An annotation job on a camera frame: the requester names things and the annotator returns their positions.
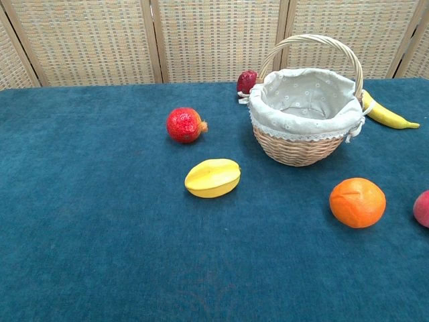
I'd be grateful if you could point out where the woven rattan folding screen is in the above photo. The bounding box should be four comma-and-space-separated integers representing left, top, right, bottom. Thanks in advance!
0, 0, 429, 91

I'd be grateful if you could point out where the orange fruit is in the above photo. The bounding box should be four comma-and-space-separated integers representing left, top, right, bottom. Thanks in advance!
328, 177, 387, 229

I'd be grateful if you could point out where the red pomegranate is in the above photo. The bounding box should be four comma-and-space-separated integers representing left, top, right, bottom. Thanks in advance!
166, 107, 208, 144

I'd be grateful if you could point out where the wicker basket with cloth liner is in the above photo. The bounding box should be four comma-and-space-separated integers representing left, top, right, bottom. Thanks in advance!
238, 34, 369, 168

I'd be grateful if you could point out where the teal velvet tablecloth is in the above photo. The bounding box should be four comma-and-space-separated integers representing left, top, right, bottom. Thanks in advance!
0, 78, 429, 322

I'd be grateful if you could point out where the yellow banana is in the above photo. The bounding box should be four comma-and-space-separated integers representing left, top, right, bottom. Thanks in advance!
361, 89, 421, 130

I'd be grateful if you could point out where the pink peach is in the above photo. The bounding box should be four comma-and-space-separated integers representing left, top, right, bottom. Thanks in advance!
412, 189, 429, 229

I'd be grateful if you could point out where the dark red fruit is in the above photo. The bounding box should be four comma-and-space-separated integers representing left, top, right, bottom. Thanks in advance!
236, 69, 259, 95

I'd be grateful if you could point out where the yellow starfruit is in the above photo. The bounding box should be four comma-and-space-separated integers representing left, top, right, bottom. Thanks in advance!
184, 158, 242, 199

